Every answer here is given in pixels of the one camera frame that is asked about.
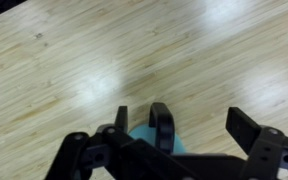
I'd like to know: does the teal thermos with black handle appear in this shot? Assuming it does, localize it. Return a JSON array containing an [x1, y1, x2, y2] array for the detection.
[[128, 102, 187, 156]]

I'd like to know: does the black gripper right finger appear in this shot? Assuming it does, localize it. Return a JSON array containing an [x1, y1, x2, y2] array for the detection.
[[225, 106, 288, 180]]

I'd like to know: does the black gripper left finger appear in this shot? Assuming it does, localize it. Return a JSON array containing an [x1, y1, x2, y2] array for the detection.
[[45, 105, 192, 180]]

